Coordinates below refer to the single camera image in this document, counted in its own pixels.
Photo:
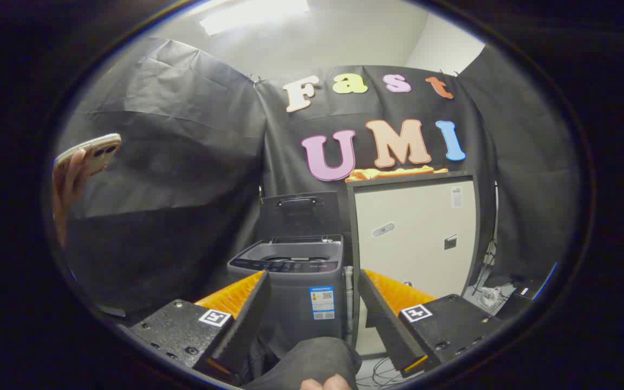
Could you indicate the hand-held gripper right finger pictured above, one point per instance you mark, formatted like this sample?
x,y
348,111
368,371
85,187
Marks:
x,y
379,314

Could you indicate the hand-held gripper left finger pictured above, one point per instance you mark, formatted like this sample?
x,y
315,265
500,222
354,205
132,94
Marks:
x,y
249,314

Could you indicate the grey washing machine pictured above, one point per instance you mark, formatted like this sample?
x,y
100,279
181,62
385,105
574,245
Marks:
x,y
296,292

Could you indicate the yellow polo shirt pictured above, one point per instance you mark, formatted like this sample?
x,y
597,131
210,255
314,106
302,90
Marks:
x,y
388,174

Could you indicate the person's leg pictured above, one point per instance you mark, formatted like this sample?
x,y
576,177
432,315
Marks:
x,y
312,360

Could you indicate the thin metal stand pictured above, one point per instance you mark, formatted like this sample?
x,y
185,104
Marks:
x,y
489,254

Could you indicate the black box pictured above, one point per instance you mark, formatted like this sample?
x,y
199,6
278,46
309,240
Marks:
x,y
513,303

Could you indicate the black backdrop cloth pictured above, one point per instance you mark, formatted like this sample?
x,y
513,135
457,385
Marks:
x,y
182,162

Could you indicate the white flat board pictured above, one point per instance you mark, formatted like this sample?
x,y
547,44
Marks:
x,y
547,279

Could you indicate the white smartphone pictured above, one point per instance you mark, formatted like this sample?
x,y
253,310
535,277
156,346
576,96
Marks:
x,y
98,151

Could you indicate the beige cabinet with black frame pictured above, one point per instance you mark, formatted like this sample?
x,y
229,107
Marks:
x,y
415,244

